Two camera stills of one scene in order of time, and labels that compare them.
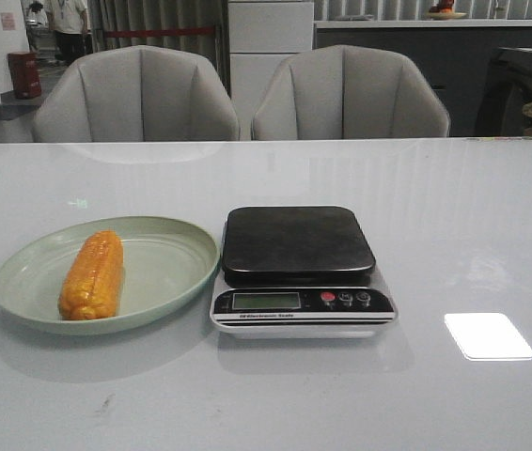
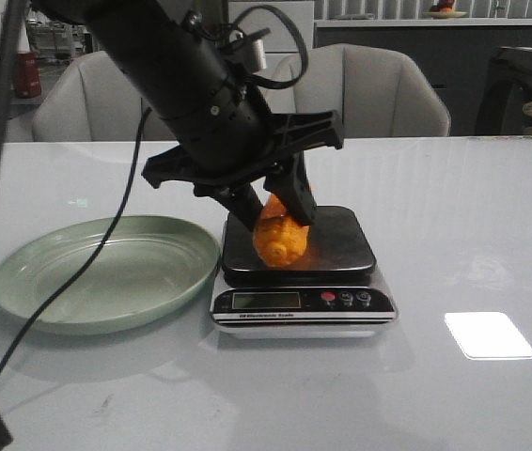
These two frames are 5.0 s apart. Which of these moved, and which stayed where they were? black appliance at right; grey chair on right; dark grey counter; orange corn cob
Moved: orange corn cob
Stayed: grey chair on right; black appliance at right; dark grey counter
